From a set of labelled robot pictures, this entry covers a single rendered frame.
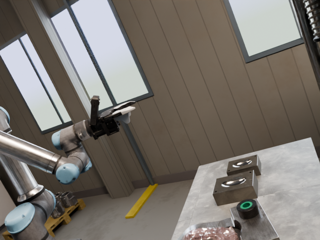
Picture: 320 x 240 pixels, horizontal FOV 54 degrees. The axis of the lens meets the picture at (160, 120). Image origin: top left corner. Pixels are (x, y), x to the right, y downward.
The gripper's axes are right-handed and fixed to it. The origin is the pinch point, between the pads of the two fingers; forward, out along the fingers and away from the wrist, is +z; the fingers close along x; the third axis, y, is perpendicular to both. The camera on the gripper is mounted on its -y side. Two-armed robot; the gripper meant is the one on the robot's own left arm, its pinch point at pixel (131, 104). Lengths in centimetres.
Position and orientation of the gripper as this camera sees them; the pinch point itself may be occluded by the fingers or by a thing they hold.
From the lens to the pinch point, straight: 125.4
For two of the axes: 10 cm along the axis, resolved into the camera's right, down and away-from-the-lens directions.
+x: 0.5, 3.6, -9.3
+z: 9.2, -3.8, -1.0
